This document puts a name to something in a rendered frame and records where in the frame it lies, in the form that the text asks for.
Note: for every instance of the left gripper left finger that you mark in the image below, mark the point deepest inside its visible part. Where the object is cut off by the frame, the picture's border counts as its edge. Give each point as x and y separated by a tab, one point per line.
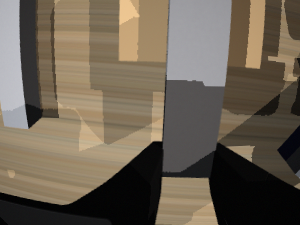
133	194

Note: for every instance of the white and navy blue block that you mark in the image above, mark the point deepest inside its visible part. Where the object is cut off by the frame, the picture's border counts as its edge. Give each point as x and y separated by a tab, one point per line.
290	151

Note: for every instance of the grey square stick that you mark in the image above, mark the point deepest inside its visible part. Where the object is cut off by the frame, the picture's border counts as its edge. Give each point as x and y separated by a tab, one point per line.
196	66

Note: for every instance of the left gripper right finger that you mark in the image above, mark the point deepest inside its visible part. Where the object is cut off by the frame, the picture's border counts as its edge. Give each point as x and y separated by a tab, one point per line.
245	194

